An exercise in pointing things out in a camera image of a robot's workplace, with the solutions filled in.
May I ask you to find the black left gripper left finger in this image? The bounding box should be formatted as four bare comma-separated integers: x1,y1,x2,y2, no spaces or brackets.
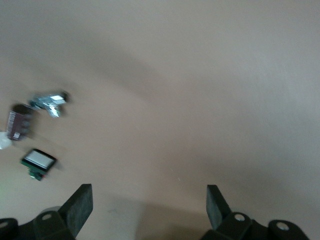
0,183,94,240

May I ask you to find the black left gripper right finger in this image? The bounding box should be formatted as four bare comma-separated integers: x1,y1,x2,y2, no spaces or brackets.
202,184,311,240

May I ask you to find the square white-faced push button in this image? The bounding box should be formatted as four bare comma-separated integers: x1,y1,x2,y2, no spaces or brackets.
19,148,58,182

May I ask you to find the brown terminal block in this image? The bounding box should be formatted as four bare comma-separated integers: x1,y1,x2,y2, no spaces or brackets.
5,103,35,141

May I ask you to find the white curved plastic bracket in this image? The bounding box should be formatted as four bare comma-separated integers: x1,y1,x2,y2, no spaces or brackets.
0,130,13,151

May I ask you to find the silver metal key switch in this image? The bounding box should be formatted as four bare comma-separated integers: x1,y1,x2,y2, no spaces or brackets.
27,90,70,119

